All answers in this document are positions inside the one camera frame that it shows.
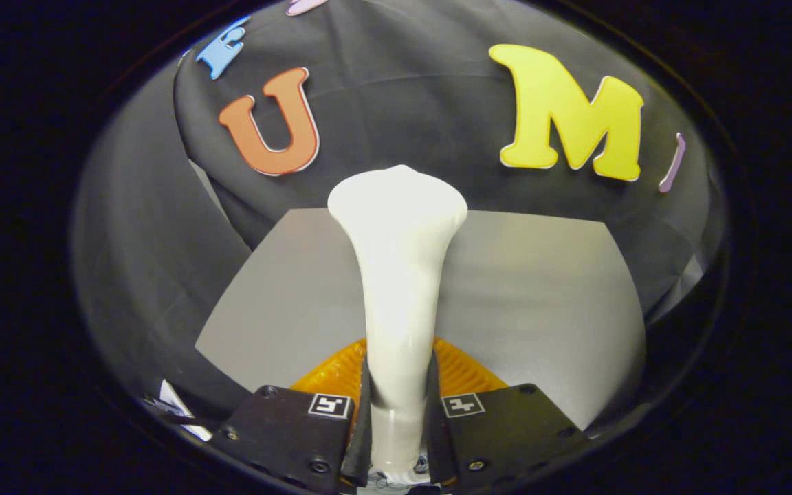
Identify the black backdrop cloth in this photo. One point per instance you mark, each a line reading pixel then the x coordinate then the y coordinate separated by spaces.
pixel 403 103

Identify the grey drawer cabinet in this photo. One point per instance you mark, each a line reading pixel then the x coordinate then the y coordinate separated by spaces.
pixel 540 295

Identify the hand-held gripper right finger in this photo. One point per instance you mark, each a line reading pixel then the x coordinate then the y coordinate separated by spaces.
pixel 435 440

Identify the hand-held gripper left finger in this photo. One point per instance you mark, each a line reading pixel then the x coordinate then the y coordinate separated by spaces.
pixel 364 440

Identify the white garment steamer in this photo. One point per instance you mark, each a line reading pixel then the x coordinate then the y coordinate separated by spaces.
pixel 399 275

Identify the white paper sheet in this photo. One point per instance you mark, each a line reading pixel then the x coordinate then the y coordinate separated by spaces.
pixel 179 409

